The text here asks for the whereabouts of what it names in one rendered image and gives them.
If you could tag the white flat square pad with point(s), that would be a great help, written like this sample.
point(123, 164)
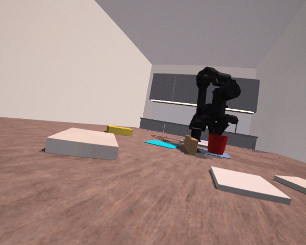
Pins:
point(247, 184)

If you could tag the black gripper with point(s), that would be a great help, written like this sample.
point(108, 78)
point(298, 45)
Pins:
point(219, 122)

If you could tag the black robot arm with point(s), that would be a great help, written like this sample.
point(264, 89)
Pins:
point(228, 90)

